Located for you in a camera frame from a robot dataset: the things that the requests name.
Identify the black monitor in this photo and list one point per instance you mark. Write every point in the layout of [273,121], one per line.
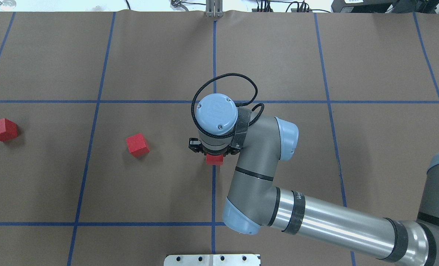
[384,6]

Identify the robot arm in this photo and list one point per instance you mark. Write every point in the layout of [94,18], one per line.
[381,152]

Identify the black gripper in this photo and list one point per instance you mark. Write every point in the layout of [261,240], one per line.
[194,144]

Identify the aluminium frame post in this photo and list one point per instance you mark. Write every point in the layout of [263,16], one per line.
[214,8]

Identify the red cube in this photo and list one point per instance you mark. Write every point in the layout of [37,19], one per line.
[8,130]
[214,160]
[137,145]

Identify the clear tape roll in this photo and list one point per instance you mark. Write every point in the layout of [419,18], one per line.
[7,5]

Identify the white central pedestal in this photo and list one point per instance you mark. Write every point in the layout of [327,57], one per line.
[213,260]

